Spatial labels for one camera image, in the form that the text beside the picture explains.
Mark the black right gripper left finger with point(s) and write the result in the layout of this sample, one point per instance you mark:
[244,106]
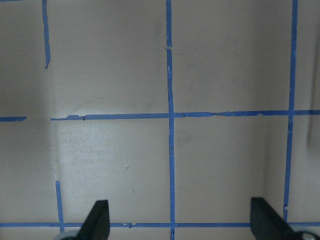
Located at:
[97,224]

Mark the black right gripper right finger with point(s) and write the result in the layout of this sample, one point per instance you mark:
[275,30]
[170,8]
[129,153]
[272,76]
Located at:
[267,224]

